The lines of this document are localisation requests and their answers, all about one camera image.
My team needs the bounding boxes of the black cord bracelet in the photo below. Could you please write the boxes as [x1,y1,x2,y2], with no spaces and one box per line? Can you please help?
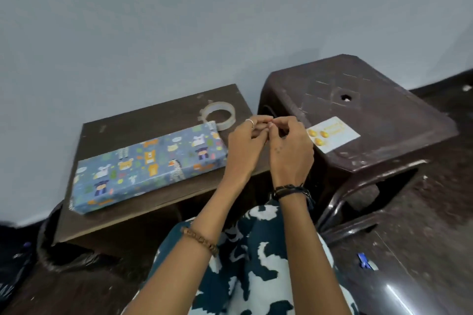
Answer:
[272,183,315,211]

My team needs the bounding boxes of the teal white patterned trousers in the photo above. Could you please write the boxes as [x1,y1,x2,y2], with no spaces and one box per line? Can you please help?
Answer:
[122,200,362,315]

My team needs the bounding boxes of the clear tape roll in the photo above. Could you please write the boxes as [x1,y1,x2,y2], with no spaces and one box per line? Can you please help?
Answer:
[197,100,237,131]

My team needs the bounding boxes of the black trash bin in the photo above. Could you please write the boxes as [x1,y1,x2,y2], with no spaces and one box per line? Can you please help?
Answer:
[35,200,121,275]

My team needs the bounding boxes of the white card with gold stickers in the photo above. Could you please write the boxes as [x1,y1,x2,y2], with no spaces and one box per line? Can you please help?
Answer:
[305,116,362,155]

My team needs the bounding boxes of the small blue floor scrap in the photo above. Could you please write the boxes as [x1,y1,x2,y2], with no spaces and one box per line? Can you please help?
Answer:
[357,252,380,272]

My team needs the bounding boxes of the person's left hand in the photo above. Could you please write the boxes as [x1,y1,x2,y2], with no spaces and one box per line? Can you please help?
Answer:
[221,115,275,187]

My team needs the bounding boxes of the blue animal-print wrapping paper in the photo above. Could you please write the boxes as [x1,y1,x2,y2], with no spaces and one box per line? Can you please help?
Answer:
[69,121,228,215]

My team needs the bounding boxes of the person's right hand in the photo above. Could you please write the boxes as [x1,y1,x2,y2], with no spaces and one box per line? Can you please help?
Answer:
[267,116,315,190]

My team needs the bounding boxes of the brown beaded bracelet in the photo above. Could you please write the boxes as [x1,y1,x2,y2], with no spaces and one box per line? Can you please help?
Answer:
[180,226,220,257]

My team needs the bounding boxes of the person's right forearm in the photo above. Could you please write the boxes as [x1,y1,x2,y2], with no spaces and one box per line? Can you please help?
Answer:
[279,187,352,315]

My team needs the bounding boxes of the small brown wooden table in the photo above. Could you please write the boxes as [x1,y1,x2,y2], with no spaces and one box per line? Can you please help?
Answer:
[53,84,271,246]

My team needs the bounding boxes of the brown plastic stool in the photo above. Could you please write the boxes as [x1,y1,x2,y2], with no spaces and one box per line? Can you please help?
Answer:
[257,54,460,236]

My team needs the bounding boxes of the person's left forearm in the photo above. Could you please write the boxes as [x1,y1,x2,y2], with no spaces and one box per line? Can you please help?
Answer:
[124,176,248,315]

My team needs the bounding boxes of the black purple backpack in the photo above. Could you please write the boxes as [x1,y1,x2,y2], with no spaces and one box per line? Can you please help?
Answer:
[0,222,36,306]

